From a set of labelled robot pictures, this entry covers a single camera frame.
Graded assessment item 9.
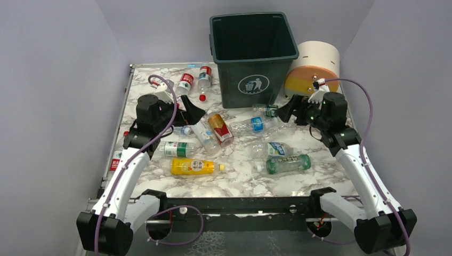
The red gold label bottle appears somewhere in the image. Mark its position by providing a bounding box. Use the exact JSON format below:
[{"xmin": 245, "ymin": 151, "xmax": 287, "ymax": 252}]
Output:
[{"xmin": 207, "ymin": 110, "xmax": 235, "ymax": 147}]

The clear bottle dark green label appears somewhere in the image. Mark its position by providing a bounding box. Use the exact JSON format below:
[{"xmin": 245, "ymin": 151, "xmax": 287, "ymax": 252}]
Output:
[{"xmin": 252, "ymin": 104, "xmax": 279, "ymax": 118}]

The green tea bottle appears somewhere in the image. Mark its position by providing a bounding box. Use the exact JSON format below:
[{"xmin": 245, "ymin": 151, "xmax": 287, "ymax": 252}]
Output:
[{"xmin": 252, "ymin": 154, "xmax": 311, "ymax": 175}]

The red label bottle left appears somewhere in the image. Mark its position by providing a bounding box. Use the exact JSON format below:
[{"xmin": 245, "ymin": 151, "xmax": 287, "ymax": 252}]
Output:
[{"xmin": 175, "ymin": 72, "xmax": 195, "ymax": 97}]

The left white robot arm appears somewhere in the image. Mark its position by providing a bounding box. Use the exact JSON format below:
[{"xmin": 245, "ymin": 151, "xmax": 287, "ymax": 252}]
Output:
[{"xmin": 76, "ymin": 94, "xmax": 206, "ymax": 255}]

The clear bottle blue label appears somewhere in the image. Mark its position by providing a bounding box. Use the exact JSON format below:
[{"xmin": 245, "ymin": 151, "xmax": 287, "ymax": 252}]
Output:
[{"xmin": 229, "ymin": 116, "xmax": 288, "ymax": 136}]

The clear square jasmine bottle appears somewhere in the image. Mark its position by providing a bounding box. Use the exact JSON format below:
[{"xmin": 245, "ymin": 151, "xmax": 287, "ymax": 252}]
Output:
[{"xmin": 190, "ymin": 121, "xmax": 220, "ymax": 155}]

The red label bottle right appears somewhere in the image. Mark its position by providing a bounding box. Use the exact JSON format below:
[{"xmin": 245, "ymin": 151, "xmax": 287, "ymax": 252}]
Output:
[{"xmin": 197, "ymin": 63, "xmax": 212, "ymax": 102}]

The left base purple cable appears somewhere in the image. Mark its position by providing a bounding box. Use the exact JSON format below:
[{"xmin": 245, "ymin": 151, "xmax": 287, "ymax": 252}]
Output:
[{"xmin": 145, "ymin": 205, "xmax": 205, "ymax": 247}]

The clear bottle blue-green label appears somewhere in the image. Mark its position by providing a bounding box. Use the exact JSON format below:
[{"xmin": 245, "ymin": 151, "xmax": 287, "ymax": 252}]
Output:
[{"xmin": 251, "ymin": 142, "xmax": 301, "ymax": 159}]

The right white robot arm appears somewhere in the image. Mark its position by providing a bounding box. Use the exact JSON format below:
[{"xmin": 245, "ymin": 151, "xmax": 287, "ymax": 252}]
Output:
[{"xmin": 275, "ymin": 92, "xmax": 417, "ymax": 255}]

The red cap bottle table edge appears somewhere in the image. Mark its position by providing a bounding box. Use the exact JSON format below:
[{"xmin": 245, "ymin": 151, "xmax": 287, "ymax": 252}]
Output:
[{"xmin": 107, "ymin": 131, "xmax": 129, "ymax": 179}]

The clear bottle green white label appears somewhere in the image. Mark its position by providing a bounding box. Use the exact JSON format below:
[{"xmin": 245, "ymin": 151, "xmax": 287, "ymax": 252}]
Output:
[{"xmin": 158, "ymin": 141, "xmax": 196, "ymax": 158}]

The dark green trash bin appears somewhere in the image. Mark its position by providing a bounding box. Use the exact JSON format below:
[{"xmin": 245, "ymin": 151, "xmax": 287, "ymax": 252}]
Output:
[{"xmin": 209, "ymin": 12, "xmax": 299, "ymax": 109}]

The white round drawer cabinet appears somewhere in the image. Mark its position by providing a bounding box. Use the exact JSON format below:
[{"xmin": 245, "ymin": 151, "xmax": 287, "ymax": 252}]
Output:
[{"xmin": 284, "ymin": 41, "xmax": 340, "ymax": 99}]

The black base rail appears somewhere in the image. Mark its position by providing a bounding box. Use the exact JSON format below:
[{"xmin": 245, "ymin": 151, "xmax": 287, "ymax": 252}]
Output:
[{"xmin": 96, "ymin": 187, "xmax": 340, "ymax": 234}]

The yellow juice bottle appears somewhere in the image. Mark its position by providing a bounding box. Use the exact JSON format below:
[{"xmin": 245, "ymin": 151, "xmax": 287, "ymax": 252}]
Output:
[{"xmin": 170, "ymin": 158, "xmax": 225, "ymax": 175}]

